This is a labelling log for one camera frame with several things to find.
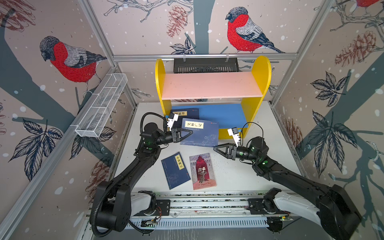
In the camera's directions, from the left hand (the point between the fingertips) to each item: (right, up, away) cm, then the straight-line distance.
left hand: (191, 135), depth 69 cm
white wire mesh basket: (-48, +6, +2) cm, 48 cm away
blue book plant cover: (0, +11, +23) cm, 25 cm away
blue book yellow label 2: (-10, -23, +17) cm, 30 cm away
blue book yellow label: (+7, +1, +3) cm, 8 cm away
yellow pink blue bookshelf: (+32, +24, +54) cm, 68 cm away
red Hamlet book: (+6, -23, +17) cm, 29 cm away
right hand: (+11, -8, 0) cm, 13 cm away
